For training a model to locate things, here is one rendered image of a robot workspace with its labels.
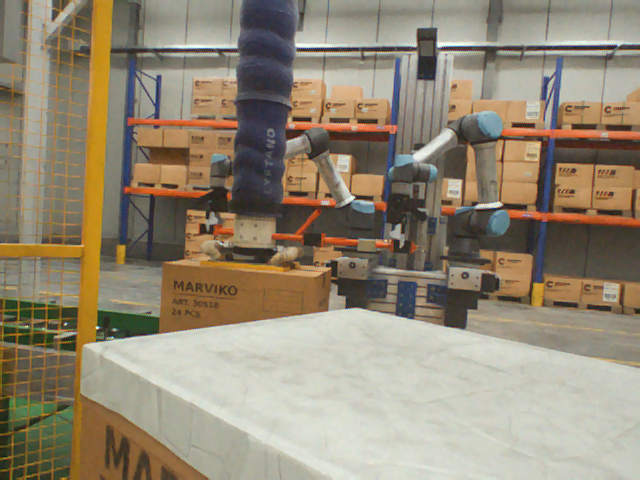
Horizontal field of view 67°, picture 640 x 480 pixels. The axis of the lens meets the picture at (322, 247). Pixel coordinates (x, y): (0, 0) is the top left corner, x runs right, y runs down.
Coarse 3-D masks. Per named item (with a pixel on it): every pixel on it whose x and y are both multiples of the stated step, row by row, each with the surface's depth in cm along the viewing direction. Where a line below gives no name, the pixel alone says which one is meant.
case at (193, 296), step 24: (168, 264) 185; (192, 264) 187; (168, 288) 185; (192, 288) 184; (216, 288) 182; (240, 288) 180; (264, 288) 179; (288, 288) 178; (312, 288) 176; (168, 312) 185; (192, 312) 184; (216, 312) 182; (240, 312) 181; (264, 312) 179; (288, 312) 178; (312, 312) 176
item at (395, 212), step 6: (390, 198) 191; (396, 198) 189; (402, 198) 188; (408, 198) 190; (390, 204) 190; (396, 204) 189; (390, 210) 187; (396, 210) 187; (402, 210) 187; (390, 216) 188; (396, 216) 187; (402, 216) 187; (390, 222) 187; (396, 222) 188
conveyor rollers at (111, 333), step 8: (0, 320) 239; (8, 320) 243; (16, 320) 247; (24, 320) 243; (48, 320) 246; (40, 328) 230; (48, 328) 233; (56, 328) 237; (64, 328) 233; (72, 328) 236; (96, 328) 240; (104, 328) 245; (112, 328) 240; (112, 336) 225; (120, 336) 229; (128, 336) 235; (136, 336) 228
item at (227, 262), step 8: (200, 264) 189; (208, 264) 188; (216, 264) 187; (224, 264) 187; (232, 264) 186; (240, 264) 186; (248, 264) 186; (256, 264) 186; (264, 264) 186; (272, 264) 187
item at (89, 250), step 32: (96, 0) 159; (96, 32) 159; (96, 64) 160; (96, 96) 161; (0, 128) 147; (96, 128) 162; (96, 160) 163; (96, 192) 163; (64, 224) 160; (96, 224) 164; (0, 256) 148; (32, 256) 154; (64, 256) 160; (96, 256) 165; (96, 288) 166; (32, 320) 157; (96, 320) 167; (0, 384) 152
